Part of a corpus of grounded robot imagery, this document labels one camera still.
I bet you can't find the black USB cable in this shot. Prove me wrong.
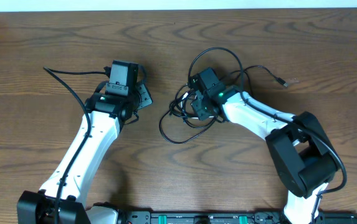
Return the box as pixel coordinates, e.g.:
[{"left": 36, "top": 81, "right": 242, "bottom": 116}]
[{"left": 158, "top": 64, "right": 290, "bottom": 145}]

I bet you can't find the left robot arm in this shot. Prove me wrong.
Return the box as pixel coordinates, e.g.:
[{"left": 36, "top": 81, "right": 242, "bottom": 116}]
[{"left": 17, "top": 60, "right": 153, "bottom": 223}]

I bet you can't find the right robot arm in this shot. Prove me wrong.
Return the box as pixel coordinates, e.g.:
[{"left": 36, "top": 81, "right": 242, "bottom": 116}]
[{"left": 188, "top": 68, "right": 340, "bottom": 223}]

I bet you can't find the black left camera cable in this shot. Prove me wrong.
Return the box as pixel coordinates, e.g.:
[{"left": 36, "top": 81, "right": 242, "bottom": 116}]
[{"left": 42, "top": 65, "right": 112, "bottom": 224}]

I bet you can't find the black camera cable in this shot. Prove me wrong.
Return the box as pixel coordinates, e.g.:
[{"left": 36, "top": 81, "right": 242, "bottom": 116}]
[
  {"left": 187, "top": 47, "right": 348, "bottom": 224},
  {"left": 42, "top": 65, "right": 112, "bottom": 224}
]

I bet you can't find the black right camera cable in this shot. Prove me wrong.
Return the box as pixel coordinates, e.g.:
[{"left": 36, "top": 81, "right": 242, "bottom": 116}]
[{"left": 187, "top": 47, "right": 348, "bottom": 224}]

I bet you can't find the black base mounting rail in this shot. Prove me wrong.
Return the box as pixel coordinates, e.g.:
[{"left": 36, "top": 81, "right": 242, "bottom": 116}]
[{"left": 116, "top": 210, "right": 357, "bottom": 224}]

